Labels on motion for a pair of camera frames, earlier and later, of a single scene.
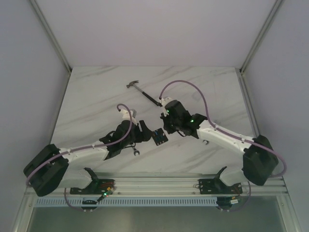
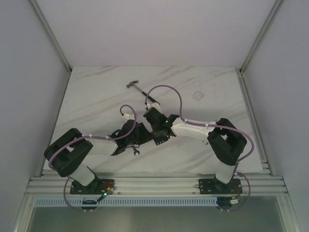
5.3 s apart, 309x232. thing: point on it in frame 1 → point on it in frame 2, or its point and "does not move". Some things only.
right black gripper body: (171, 126) → (155, 131)
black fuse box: (159, 137) does not move
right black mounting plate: (216, 186) does not move
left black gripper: (145, 131) does not move
